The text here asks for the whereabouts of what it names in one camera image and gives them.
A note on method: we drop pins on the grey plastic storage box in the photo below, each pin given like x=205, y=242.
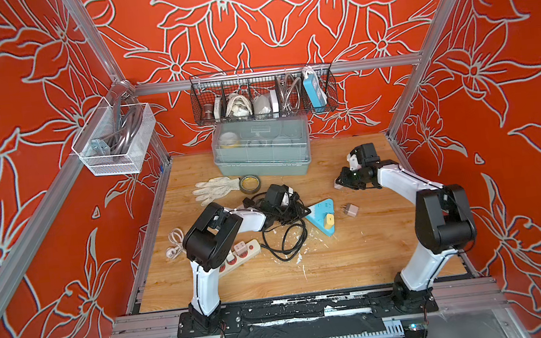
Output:
x=275, y=147

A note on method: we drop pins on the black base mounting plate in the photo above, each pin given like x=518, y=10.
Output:
x=378, y=301

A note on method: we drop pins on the blue power bank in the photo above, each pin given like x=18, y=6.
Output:
x=312, y=87

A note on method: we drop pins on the white work glove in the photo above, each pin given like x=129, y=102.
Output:
x=215, y=188

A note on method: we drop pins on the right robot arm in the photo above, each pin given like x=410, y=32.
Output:
x=444, y=223

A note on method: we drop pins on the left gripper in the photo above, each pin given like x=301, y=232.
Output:
x=294, y=208

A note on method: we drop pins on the black wire basket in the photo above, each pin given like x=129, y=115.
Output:
x=265, y=93

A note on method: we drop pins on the white power strip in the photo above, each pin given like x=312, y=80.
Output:
x=239, y=255

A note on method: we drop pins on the clear plastic wall basket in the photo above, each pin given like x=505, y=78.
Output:
x=116, y=141

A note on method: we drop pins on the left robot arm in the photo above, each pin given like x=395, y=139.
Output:
x=213, y=234

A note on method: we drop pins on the tape roll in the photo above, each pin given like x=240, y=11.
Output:
x=249, y=184

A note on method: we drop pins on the yellow plug adapter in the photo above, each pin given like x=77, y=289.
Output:
x=329, y=221

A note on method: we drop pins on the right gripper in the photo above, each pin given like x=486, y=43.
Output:
x=343, y=179

